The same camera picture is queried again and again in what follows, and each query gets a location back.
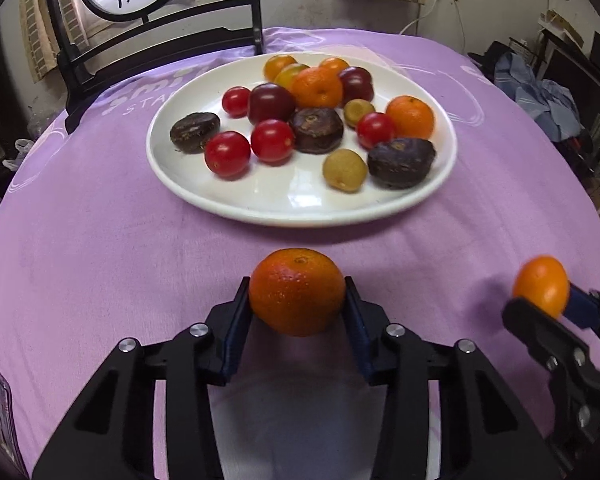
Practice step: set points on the purple tablecloth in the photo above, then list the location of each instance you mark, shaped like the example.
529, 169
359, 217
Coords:
105, 240

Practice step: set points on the cardboard box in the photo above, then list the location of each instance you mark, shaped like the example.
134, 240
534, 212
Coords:
560, 22

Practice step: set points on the yellow-green cherry tomato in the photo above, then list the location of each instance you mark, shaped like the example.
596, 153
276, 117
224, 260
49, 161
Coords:
290, 76

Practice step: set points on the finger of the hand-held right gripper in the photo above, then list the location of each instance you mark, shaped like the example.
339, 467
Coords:
582, 307
540, 332

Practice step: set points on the tan longan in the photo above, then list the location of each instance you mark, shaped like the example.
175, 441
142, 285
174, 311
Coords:
345, 170

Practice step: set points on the blue clothes pile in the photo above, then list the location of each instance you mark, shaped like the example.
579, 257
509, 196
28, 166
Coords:
540, 90

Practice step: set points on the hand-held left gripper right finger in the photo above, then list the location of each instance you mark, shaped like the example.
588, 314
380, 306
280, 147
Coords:
357, 340

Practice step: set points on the small tangerine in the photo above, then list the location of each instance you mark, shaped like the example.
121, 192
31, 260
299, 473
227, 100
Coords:
410, 117
317, 89

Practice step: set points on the large dark purple tomato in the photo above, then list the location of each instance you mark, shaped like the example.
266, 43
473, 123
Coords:
271, 104

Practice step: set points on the small olive-brown longan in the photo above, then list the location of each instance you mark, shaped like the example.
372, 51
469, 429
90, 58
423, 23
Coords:
358, 112

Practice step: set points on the dark red cherry tomato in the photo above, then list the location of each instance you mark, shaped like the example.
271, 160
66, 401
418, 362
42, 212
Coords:
356, 85

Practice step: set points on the smartphone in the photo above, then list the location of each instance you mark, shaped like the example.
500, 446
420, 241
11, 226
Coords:
0, 405

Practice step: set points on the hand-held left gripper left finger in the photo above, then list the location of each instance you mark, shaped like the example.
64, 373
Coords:
235, 330

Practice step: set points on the large orange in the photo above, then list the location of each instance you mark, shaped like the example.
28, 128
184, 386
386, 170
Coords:
297, 292

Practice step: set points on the white oval plate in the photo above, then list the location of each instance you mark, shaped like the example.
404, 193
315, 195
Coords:
260, 195

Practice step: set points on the white plastic bag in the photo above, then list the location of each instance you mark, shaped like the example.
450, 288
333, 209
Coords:
22, 152

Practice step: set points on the black chair with painted panel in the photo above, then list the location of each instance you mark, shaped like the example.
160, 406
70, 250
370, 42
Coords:
155, 45

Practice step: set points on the dark brown water chestnut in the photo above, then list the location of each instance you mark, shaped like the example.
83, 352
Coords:
195, 131
401, 162
316, 130

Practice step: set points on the orange cherry tomato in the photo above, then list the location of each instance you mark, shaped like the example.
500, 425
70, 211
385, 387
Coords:
334, 65
541, 286
279, 65

